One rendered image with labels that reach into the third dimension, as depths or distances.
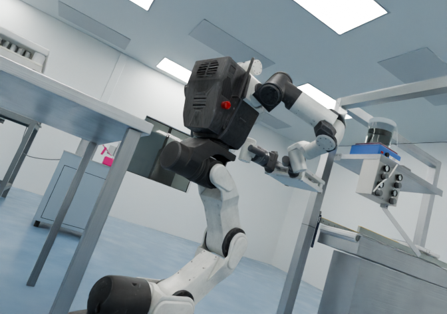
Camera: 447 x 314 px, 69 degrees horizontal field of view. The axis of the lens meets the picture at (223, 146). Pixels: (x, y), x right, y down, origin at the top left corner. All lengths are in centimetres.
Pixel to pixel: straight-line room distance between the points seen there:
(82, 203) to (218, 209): 231
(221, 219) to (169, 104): 534
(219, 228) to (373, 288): 104
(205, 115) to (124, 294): 68
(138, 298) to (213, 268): 36
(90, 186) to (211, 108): 244
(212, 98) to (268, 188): 640
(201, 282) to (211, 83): 80
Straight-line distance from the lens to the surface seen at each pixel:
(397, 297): 232
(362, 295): 207
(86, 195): 353
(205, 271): 143
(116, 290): 120
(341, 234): 195
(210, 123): 123
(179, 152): 119
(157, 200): 650
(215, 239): 146
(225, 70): 127
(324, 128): 126
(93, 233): 99
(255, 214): 746
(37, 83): 96
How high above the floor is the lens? 66
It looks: 12 degrees up
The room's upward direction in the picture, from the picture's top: 19 degrees clockwise
